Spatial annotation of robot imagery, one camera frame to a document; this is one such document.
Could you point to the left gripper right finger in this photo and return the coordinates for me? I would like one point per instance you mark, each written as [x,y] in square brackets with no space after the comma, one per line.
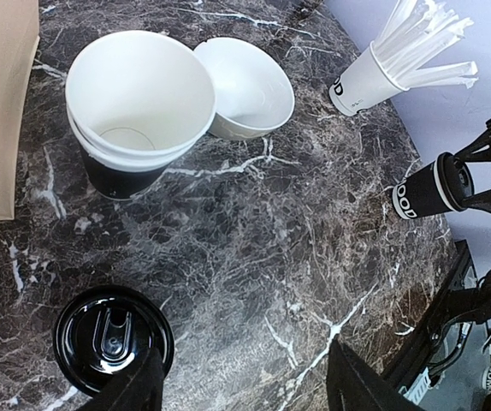
[352,385]

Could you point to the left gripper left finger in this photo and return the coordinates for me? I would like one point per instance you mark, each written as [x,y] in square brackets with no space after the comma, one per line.
[138,387]

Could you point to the stack of black cup lids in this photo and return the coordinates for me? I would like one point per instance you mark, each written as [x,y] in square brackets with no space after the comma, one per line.
[103,330]

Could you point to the single black paper cup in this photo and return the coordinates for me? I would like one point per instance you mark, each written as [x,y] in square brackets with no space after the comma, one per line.
[419,195]

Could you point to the white cup holding straws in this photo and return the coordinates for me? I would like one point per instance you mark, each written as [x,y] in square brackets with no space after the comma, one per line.
[364,84]

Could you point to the stack of black paper cups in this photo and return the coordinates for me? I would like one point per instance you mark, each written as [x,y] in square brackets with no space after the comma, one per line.
[136,101]

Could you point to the black cup lid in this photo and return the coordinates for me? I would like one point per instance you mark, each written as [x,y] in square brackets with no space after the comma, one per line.
[453,181]

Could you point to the bundle of white wrapped straws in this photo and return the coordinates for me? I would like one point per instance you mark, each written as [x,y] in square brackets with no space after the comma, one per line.
[415,33]

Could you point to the white paper bowl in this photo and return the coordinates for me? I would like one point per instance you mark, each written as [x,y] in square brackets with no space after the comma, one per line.
[254,96]

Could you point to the white slotted cable duct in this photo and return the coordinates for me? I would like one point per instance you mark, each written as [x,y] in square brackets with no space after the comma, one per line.
[419,387]

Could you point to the black front table rail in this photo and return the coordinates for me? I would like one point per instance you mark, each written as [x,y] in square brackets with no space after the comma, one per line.
[438,321]

